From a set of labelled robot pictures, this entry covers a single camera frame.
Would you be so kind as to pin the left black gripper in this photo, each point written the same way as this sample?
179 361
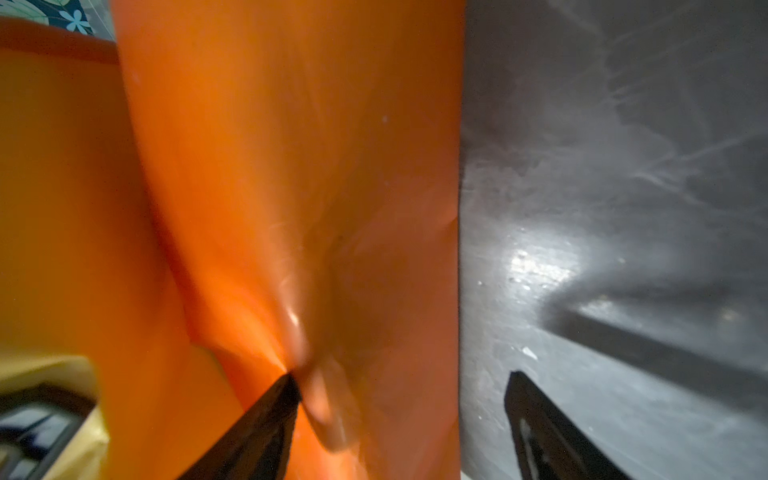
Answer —
37 424

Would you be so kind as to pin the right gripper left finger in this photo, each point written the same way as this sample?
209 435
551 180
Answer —
257 446

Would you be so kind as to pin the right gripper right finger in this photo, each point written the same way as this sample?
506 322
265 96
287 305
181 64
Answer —
548 445

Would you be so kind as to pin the yellow orange wrapping paper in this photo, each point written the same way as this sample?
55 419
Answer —
225 193

